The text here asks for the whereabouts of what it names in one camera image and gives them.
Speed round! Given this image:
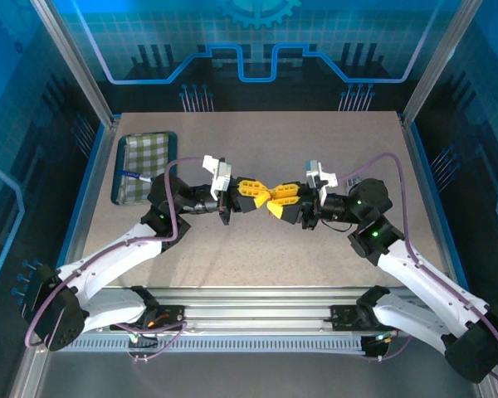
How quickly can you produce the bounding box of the slotted grey cable duct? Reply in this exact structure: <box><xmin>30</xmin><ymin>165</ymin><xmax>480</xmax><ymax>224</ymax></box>
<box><xmin>51</xmin><ymin>334</ymin><xmax>385</xmax><ymax>354</ymax></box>

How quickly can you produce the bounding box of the aluminium frame post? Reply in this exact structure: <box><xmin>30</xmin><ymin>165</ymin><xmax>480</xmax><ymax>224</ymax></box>
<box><xmin>400</xmin><ymin>0</ymin><xmax>485</xmax><ymax>125</ymax></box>
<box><xmin>31</xmin><ymin>0</ymin><xmax>120</xmax><ymax>125</ymax></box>

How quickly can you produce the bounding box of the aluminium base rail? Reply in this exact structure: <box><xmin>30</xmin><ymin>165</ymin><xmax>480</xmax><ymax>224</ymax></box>
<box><xmin>82</xmin><ymin>284</ymin><xmax>420</xmax><ymax>336</ymax></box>

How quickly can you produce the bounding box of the green checkered cloth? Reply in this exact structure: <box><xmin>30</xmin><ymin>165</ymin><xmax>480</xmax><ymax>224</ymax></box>
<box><xmin>118</xmin><ymin>133</ymin><xmax>170</xmax><ymax>203</ymax></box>

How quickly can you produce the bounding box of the teal plastic tray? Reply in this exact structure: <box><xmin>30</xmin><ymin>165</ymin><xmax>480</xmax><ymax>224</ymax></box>
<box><xmin>110</xmin><ymin>131</ymin><xmax>179</xmax><ymax>206</ymax></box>

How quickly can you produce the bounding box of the blue and white marker pen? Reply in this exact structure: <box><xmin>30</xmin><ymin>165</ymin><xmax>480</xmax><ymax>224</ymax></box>
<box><xmin>116</xmin><ymin>168</ymin><xmax>154</xmax><ymax>183</ymax></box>

